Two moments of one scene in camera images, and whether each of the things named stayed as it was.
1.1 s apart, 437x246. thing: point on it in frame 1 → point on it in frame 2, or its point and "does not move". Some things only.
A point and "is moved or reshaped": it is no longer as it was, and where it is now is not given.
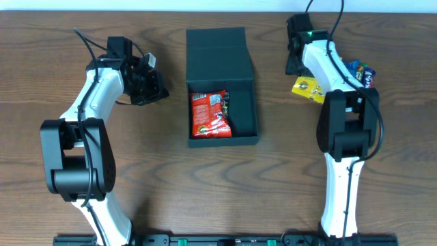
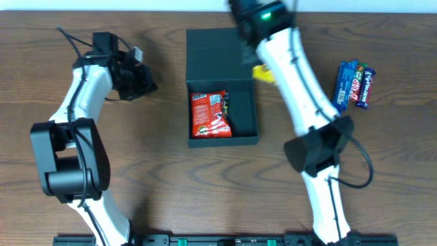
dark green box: (218, 59) does not move
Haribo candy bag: (225, 105) does not move
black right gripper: (292, 53) → (248, 50)
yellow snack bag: (307, 87) is moved or reshaped
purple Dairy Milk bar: (369, 73) does not move
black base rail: (227, 240) does not move
